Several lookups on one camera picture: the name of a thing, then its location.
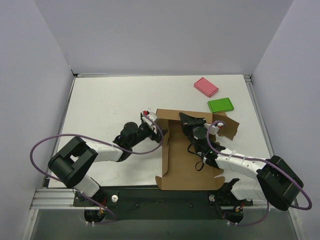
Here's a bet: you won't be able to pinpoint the large brown cardboard box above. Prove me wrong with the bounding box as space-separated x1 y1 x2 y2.
155 109 239 191

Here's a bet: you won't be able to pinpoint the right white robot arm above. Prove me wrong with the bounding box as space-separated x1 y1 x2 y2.
179 112 304 211

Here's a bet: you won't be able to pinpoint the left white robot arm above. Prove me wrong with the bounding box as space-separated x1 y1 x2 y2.
48 122 168 206

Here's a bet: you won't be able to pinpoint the pink paper box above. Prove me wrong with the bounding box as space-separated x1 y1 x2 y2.
193 77 219 98

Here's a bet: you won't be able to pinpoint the green paper box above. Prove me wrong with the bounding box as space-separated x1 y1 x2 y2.
207 97 234 114

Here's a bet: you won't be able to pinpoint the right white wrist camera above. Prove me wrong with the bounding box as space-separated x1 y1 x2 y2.
204 120 226 135

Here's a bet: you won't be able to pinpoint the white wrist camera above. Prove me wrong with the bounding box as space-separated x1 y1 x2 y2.
204 120 226 135
140 110 158 129

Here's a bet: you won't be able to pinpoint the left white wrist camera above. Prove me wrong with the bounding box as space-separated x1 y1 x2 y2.
140 110 158 129

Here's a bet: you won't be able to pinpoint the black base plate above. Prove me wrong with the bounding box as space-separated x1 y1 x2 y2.
72 184 253 221

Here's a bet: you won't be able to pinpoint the aluminium frame rail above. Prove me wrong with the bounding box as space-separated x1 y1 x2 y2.
29 73 301 211

